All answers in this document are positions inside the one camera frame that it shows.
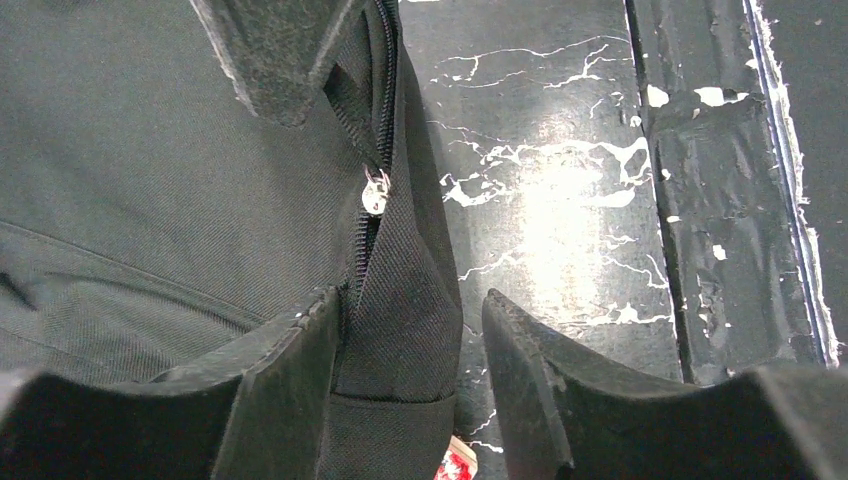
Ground black backpack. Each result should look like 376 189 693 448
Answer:
1 1 463 479

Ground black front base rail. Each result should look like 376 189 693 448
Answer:
626 1 840 385

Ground red treehouse book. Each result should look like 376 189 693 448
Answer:
434 436 478 480

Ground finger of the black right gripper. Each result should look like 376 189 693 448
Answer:
191 0 365 126

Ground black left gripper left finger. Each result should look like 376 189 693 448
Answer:
1 288 340 479

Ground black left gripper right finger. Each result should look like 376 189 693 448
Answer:
482 290 847 479

